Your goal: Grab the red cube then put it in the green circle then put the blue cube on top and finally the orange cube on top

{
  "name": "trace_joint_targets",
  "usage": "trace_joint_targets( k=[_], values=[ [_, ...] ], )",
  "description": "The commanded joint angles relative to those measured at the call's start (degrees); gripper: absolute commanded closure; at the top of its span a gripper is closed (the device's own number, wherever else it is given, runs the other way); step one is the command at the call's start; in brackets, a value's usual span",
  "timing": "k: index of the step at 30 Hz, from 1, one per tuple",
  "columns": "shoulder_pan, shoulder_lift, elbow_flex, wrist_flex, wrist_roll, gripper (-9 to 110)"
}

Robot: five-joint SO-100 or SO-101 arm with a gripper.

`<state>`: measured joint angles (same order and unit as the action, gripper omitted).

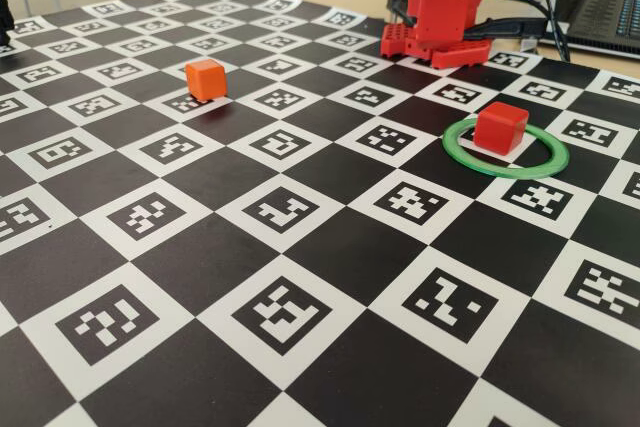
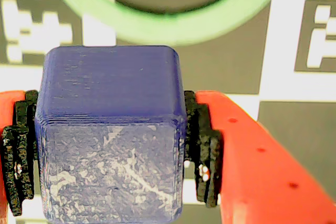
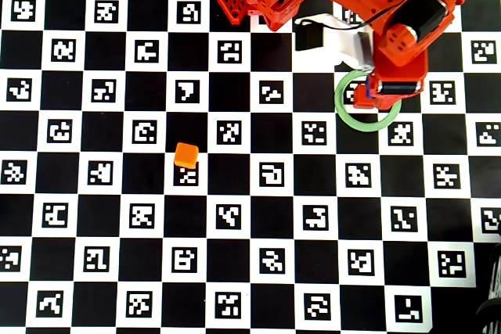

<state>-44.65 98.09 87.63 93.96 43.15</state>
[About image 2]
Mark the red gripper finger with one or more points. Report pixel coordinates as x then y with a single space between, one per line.
13 155
262 176

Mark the blue cube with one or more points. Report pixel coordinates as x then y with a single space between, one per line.
110 129

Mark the black white marker board mat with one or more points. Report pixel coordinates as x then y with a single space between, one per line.
283 82

